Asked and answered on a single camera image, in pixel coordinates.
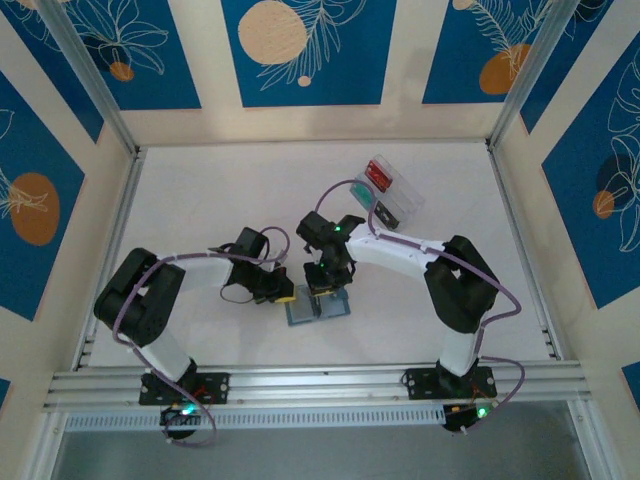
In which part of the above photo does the blue card holder wallet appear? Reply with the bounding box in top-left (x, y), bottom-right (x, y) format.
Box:
top-left (283, 294), bottom-right (352, 328)

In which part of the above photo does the black credit card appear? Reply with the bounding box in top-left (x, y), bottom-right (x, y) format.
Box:
top-left (372, 199), bottom-right (401, 232)

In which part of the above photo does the clear acrylic card stand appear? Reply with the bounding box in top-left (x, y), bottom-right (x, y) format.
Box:
top-left (351, 153), bottom-right (427, 234)

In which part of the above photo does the teal credit card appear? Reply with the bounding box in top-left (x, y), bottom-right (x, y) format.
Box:
top-left (351, 180), bottom-right (378, 209)

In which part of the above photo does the red credit card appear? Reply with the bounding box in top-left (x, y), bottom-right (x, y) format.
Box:
top-left (366, 159), bottom-right (396, 193)

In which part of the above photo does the black controller board green LED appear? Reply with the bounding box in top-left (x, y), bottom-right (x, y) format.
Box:
top-left (159, 403), bottom-right (202, 441)
top-left (442, 402), bottom-right (494, 435)

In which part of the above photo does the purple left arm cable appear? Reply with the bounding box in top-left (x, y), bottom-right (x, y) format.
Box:
top-left (112, 225), bottom-right (294, 449)

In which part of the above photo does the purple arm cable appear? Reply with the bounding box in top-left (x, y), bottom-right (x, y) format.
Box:
top-left (315, 179), bottom-right (527, 436)
top-left (112, 225), bottom-right (294, 449)

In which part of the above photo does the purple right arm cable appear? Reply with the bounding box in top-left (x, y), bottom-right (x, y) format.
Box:
top-left (315, 179), bottom-right (527, 436)

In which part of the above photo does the aluminium mounting rail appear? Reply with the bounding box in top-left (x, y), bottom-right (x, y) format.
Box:
top-left (43, 360), bottom-right (597, 412)

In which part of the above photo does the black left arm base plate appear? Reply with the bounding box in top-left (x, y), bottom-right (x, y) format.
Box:
top-left (138, 372), bottom-right (231, 407)

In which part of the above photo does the white slotted cable duct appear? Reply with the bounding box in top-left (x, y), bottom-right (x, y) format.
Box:
top-left (64, 403), bottom-right (447, 432)

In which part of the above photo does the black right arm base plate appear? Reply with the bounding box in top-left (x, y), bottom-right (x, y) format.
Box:
top-left (403, 366), bottom-right (497, 401)

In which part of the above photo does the aluminium side rail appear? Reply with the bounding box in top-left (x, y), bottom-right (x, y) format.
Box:
top-left (487, 144), bottom-right (565, 362)
top-left (74, 149), bottom-right (147, 371)

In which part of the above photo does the aluminium frame post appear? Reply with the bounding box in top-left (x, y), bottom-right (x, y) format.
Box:
top-left (37, 0), bottom-right (144, 159)
top-left (487, 0), bottom-right (576, 154)

